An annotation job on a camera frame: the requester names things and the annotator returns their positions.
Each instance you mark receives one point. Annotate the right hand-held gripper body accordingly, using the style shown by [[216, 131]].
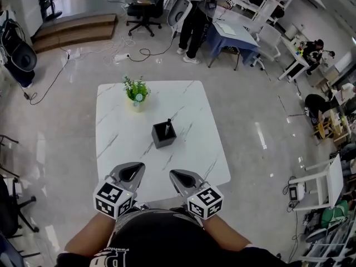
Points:
[[204, 200]]

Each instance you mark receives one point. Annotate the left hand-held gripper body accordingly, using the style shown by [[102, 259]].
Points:
[[108, 195]]

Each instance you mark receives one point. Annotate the black square pen holder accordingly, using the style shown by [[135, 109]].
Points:
[[164, 140]]

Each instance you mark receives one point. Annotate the black pen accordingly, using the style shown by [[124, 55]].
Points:
[[167, 126]]

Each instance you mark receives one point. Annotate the person's left forearm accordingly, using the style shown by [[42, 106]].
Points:
[[89, 234]]

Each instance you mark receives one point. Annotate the person's right forearm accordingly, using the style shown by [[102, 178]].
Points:
[[222, 232]]

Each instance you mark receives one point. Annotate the person's shoe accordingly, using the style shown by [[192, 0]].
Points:
[[142, 205]]

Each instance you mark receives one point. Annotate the person's black printed shirt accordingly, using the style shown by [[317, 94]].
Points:
[[167, 238]]

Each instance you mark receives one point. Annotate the white box device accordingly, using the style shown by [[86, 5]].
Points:
[[296, 192]]

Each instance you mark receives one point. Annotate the black swivel chair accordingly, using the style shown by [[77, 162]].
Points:
[[11, 204]]

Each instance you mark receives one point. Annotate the green potted plant with flowers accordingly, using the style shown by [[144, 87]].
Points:
[[136, 93]]

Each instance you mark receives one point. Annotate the white side table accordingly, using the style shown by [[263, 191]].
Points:
[[335, 181]]

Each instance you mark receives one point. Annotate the white power strip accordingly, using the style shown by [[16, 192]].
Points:
[[74, 55], [121, 56]]

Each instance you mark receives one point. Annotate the wooden round stool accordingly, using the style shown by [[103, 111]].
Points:
[[324, 126]]

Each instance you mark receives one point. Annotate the dark round seat chair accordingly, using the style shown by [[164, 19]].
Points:
[[20, 54]]

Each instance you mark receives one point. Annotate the wooden step platform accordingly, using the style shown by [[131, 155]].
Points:
[[75, 30]]

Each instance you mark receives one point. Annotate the table with blue cloth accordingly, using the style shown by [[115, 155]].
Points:
[[236, 35]]

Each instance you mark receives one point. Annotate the white desk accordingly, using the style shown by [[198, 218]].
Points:
[[294, 57]]

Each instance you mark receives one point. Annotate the white office chair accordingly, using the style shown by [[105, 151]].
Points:
[[268, 42]]

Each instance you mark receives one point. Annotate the white paper sheet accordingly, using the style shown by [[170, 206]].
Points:
[[226, 28]]

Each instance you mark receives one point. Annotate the black office chair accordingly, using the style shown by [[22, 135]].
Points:
[[146, 8]]

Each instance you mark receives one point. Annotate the white shell chair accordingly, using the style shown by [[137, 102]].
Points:
[[178, 11]]

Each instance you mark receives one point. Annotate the black floor stand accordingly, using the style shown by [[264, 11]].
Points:
[[53, 10]]

